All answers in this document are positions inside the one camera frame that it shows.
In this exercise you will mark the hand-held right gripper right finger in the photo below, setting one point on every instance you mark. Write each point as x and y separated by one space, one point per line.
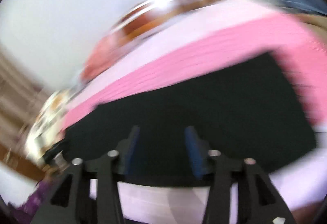
195 155

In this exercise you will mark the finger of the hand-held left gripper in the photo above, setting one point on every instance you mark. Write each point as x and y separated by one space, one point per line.
55 153

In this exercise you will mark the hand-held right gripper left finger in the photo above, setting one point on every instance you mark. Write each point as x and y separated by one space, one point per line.
132 150

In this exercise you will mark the black pants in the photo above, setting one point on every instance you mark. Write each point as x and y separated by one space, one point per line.
204 101

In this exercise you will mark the floral pillow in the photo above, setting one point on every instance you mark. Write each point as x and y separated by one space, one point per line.
48 116

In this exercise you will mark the pink checked blanket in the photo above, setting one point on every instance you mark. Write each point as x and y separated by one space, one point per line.
204 42

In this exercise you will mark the patchwork plaid pillow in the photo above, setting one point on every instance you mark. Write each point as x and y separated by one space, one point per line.
143 22

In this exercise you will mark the wooden bed frame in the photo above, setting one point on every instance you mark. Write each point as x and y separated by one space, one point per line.
20 162

